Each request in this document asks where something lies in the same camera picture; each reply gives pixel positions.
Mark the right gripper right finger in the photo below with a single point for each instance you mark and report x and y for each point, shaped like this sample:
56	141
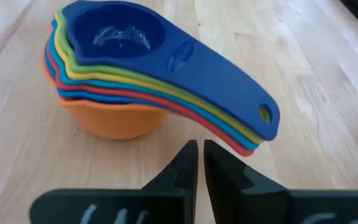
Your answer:
259	205

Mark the large orange measuring cup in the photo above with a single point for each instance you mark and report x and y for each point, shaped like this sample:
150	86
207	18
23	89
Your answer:
113	124

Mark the yellow measuring cup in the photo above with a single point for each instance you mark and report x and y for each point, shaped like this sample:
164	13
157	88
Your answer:
117	77

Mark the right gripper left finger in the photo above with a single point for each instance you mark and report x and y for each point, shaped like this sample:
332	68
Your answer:
120	207

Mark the small navy measuring cup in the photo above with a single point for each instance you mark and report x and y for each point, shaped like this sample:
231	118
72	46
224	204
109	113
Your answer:
197	71

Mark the red measuring cup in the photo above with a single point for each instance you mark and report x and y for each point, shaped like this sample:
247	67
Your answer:
129	92

